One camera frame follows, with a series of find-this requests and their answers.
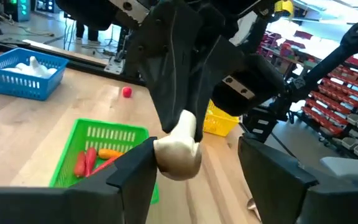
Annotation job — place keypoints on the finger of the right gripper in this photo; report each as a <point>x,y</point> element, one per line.
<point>166,62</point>
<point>216,68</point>

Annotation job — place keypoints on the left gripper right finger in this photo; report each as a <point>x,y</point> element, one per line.
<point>291,199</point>

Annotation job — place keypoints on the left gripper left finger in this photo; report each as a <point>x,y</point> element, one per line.
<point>73,205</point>

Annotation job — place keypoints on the large red toy pepper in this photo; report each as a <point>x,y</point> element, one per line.
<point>91,160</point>

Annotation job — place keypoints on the thin red toy pepper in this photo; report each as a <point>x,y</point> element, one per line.
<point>104,165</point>

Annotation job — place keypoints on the orange toy pepper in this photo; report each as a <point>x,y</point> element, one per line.
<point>110,153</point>

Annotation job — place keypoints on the tan cap toy mushroom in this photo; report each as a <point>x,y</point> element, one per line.
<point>176,155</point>

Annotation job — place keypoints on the small white toy garlic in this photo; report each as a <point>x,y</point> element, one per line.
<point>52,71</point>
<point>11,69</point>

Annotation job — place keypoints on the large white toy garlic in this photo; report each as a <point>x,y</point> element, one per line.
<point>34,63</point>

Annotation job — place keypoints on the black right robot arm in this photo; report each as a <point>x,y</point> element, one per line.
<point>328,62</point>

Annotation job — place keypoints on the brown streaked cap toy mushroom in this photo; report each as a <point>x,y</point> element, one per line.
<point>253,207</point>

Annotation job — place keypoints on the red cap toy mushroom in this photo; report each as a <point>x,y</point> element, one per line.
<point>126,91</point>

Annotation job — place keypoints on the yellow plastic basket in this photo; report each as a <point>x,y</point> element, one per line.
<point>219,123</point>

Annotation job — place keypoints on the green plastic basket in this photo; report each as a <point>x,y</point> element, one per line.
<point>110,133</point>

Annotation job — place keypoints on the person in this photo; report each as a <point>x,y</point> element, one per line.
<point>80,29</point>

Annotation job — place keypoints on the red parts bin rack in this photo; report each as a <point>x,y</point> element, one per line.
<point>346,93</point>

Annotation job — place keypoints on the blue plastic basket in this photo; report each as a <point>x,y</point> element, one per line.
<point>20,84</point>

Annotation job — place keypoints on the computer with green lights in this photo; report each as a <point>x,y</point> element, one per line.
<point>17,9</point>

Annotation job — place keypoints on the black metal table frame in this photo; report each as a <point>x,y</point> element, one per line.
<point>82,65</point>

